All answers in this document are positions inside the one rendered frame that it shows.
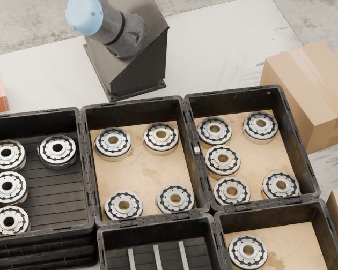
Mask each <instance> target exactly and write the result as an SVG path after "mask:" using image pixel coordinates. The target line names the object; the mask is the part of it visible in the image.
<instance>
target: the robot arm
mask: <svg viewBox="0 0 338 270"><path fill-rule="evenodd" d="M67 7H68V8H67V9H66V10H65V17H66V20H67V23H68V25H69V26H70V27H71V28H72V29H73V30H75V31H76V32H77V33H79V34H81V35H85V36H87V37H88V38H90V39H93V40H95V41H97V42H99V43H101V44H103V45H104V46H105V47H106V49H107V50H108V51H109V52H110V53H111V54H112V55H113V56H114V57H116V58H118V59H122V60H126V59H130V58H132V57H134V56H135V55H136V54H137V53H138V52H139V51H140V50H141V49H142V47H143V45H144V43H145V40H146V37H147V32H148V29H147V25H146V22H145V20H144V19H143V18H142V17H141V16H139V15H137V14H135V13H131V12H128V13H126V12H121V11H119V10H117V9H115V8H114V7H112V6H111V5H110V4H109V1H108V0H69V1H68V3H67Z"/></svg>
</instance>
